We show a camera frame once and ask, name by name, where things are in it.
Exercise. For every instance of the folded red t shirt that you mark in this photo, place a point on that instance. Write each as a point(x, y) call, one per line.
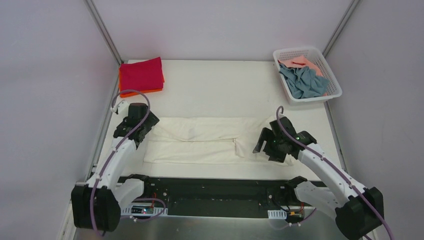
point(151, 64)

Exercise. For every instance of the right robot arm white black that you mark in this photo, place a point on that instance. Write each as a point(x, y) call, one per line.
point(356, 209)

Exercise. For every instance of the white cable duct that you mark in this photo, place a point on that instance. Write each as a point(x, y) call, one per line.
point(140, 210)
point(277, 214)

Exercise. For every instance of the right white cable duct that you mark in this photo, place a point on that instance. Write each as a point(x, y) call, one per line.
point(277, 214)

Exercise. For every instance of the pink t shirt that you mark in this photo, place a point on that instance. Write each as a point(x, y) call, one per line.
point(300, 62)

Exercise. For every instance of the cream white t shirt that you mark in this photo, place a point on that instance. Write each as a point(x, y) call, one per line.
point(206, 141)

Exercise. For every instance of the blue grey t shirt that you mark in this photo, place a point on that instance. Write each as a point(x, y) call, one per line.
point(304, 82)

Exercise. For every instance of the left corner aluminium post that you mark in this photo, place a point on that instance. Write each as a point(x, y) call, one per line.
point(92, 8)

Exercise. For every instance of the aluminium front frame rail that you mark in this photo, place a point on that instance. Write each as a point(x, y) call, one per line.
point(101, 198)

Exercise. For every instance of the corner aluminium post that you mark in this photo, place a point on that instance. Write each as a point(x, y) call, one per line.
point(353, 4)
point(92, 8)

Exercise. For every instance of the left white cable duct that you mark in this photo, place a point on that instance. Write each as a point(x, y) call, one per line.
point(140, 210)

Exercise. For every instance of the right corner aluminium post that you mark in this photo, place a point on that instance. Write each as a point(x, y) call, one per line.
point(353, 4)

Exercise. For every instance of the white plastic laundry basket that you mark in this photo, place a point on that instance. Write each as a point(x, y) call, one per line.
point(315, 56)

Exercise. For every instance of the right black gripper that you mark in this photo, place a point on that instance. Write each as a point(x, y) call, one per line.
point(269, 145)

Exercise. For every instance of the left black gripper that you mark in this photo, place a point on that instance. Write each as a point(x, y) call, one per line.
point(142, 131)

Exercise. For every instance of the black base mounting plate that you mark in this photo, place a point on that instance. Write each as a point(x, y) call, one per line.
point(223, 198)

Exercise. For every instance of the folded orange t shirt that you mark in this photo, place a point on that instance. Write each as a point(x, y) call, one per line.
point(132, 92)

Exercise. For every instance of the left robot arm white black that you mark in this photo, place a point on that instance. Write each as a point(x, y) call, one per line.
point(120, 154)

